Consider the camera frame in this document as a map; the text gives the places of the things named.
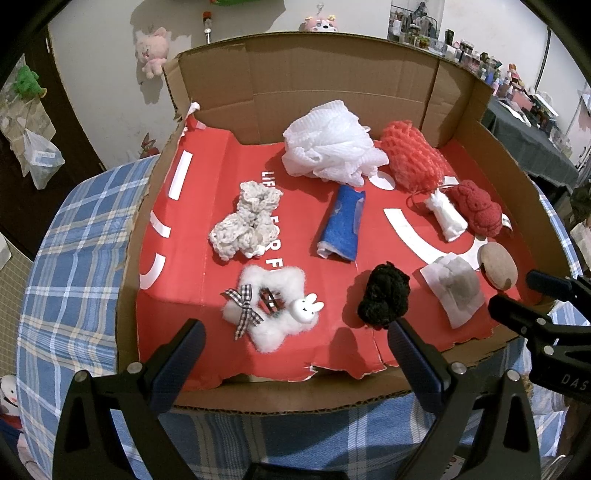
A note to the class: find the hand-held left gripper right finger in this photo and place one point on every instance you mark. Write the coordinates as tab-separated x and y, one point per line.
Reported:
418	364

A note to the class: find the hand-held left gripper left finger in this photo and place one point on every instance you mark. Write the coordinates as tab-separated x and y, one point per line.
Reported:
178	364

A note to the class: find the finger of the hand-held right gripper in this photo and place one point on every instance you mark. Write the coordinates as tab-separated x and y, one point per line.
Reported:
549	280
521	314

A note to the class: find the beige oval sponge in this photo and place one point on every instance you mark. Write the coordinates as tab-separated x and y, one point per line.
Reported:
496	265

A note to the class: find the white paper sachet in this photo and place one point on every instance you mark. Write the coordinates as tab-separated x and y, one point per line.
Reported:
455	286

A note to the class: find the red knitted rabbit sponge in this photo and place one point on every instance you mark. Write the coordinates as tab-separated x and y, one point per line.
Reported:
478	207

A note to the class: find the white fluffy rabbit hair clip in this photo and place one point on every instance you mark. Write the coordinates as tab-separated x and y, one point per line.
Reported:
272	323

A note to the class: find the white cotton roll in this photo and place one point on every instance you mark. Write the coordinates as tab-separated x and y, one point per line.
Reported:
445	214

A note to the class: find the blue packet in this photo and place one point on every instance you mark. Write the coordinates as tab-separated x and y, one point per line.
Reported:
341	221

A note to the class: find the coral mesh bath pouf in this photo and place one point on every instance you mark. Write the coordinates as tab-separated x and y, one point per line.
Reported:
411	157

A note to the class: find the white mesh bath pouf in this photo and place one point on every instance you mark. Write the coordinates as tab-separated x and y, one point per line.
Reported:
328	143

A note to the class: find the cardboard box red inside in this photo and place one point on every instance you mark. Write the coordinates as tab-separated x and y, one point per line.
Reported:
277	69

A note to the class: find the table with dark cloth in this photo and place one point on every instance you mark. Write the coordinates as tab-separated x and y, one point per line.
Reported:
521	143

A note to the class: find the blue plaid blanket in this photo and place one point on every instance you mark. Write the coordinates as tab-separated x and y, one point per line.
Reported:
78	258

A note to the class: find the small red rabbit toy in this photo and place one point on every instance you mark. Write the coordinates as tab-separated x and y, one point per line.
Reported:
148	146

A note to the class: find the cluttered side table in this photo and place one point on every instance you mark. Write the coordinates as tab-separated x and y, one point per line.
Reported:
466	50

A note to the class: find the clear plastic bag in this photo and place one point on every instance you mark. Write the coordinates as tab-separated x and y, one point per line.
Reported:
41	161

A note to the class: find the dark brown door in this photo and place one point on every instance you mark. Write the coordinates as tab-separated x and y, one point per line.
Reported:
69	138

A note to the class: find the beige hanging organizer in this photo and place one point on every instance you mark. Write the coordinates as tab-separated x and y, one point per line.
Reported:
18	120

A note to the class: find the pink plush bunny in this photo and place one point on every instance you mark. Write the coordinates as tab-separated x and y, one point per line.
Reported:
152	50

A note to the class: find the green plush toy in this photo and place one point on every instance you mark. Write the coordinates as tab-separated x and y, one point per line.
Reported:
27	81

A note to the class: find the pink plush toy white face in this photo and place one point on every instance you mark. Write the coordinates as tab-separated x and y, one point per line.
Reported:
318	25

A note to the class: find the wall mirror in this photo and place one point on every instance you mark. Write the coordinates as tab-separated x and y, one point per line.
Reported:
438	14

